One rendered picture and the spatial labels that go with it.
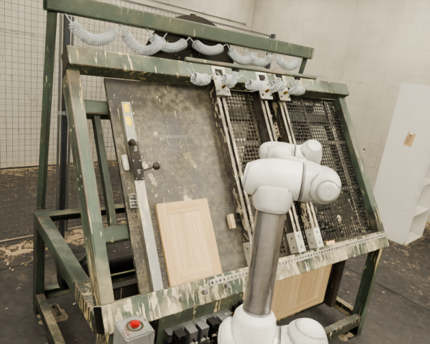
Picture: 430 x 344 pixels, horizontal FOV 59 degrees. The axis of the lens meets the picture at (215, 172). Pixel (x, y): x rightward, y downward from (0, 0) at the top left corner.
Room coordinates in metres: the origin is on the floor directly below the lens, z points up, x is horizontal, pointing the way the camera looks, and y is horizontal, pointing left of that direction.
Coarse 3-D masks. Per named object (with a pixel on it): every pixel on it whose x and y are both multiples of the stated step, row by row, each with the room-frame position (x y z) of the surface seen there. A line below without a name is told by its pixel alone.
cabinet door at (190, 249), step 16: (160, 208) 1.78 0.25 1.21; (176, 208) 1.83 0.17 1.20; (192, 208) 1.88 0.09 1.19; (208, 208) 1.94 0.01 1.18; (160, 224) 1.73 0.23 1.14; (176, 224) 1.79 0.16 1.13; (192, 224) 1.84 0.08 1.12; (208, 224) 1.89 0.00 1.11; (176, 240) 1.74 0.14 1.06; (192, 240) 1.79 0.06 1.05; (208, 240) 1.84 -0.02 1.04; (176, 256) 1.69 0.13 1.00; (192, 256) 1.75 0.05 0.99; (208, 256) 1.80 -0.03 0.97; (176, 272) 1.65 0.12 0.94; (192, 272) 1.70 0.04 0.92; (208, 272) 1.74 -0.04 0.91
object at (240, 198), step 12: (216, 84) 2.31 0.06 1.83; (216, 96) 2.31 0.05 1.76; (216, 108) 2.30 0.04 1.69; (216, 120) 2.29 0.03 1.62; (228, 120) 2.27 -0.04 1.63; (228, 132) 2.23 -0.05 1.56; (228, 144) 2.18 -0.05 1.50; (228, 156) 2.16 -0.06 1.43; (228, 168) 2.15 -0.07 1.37; (240, 168) 2.14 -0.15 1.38; (240, 180) 2.11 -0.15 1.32; (240, 192) 2.06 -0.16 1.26; (240, 204) 2.03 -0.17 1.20; (240, 216) 2.01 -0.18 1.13; (252, 216) 2.02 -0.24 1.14; (240, 228) 2.00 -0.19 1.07; (252, 228) 1.98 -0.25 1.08
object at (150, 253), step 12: (120, 108) 1.94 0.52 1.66; (132, 120) 1.92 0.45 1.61; (132, 132) 1.88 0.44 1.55; (132, 180) 1.77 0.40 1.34; (144, 192) 1.75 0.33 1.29; (144, 204) 1.72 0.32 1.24; (144, 216) 1.69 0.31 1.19; (144, 228) 1.65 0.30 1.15; (144, 240) 1.63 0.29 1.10; (144, 252) 1.62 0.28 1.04; (156, 252) 1.63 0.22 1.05; (156, 264) 1.60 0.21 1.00; (156, 276) 1.56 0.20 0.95; (156, 288) 1.54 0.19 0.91
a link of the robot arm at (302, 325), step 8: (296, 320) 1.18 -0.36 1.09; (304, 320) 1.18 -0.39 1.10; (312, 320) 1.19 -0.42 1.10; (288, 328) 1.16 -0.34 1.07; (296, 328) 1.14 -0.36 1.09; (304, 328) 1.13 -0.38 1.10; (312, 328) 1.14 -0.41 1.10; (320, 328) 1.15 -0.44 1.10; (288, 336) 1.14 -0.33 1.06; (296, 336) 1.11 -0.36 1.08; (304, 336) 1.11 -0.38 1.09; (312, 336) 1.11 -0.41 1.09; (320, 336) 1.11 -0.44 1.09
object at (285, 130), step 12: (276, 96) 2.66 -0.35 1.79; (288, 96) 2.66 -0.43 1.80; (276, 108) 2.64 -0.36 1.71; (276, 120) 2.63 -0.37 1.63; (288, 120) 2.60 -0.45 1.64; (288, 132) 2.54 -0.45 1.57; (300, 204) 2.35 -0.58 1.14; (312, 204) 2.35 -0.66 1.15; (312, 216) 2.31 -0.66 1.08; (312, 228) 2.25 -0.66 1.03; (312, 240) 2.24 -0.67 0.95
